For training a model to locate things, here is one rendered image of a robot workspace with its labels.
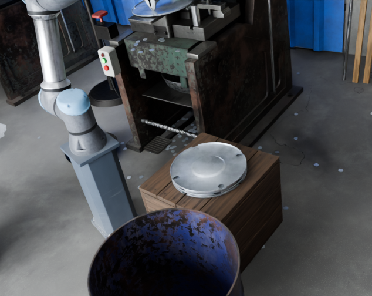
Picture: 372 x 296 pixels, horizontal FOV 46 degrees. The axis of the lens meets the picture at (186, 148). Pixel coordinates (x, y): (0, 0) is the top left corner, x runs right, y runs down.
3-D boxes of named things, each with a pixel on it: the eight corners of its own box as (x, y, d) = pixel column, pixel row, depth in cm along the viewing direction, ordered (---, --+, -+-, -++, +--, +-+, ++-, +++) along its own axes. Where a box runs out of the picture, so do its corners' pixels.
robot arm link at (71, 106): (77, 136, 167) (65, 106, 159) (58, 125, 176) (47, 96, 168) (102, 121, 173) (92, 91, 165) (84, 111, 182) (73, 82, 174)
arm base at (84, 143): (80, 160, 172) (72, 140, 166) (64, 145, 182) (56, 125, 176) (113, 143, 178) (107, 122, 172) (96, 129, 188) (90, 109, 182)
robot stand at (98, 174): (110, 243, 196) (78, 164, 170) (91, 222, 209) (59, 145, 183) (144, 221, 203) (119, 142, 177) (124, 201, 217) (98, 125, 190)
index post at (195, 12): (198, 26, 193) (194, 4, 188) (192, 26, 195) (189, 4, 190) (201, 24, 195) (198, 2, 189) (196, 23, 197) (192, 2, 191)
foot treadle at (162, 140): (159, 161, 219) (157, 153, 216) (144, 156, 225) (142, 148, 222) (224, 102, 254) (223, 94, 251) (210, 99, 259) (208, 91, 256)
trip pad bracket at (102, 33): (117, 62, 223) (107, 24, 211) (104, 59, 228) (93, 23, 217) (125, 57, 226) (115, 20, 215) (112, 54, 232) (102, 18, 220)
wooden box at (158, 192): (229, 288, 167) (218, 224, 146) (156, 247, 189) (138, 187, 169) (283, 220, 189) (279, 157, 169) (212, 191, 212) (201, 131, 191)
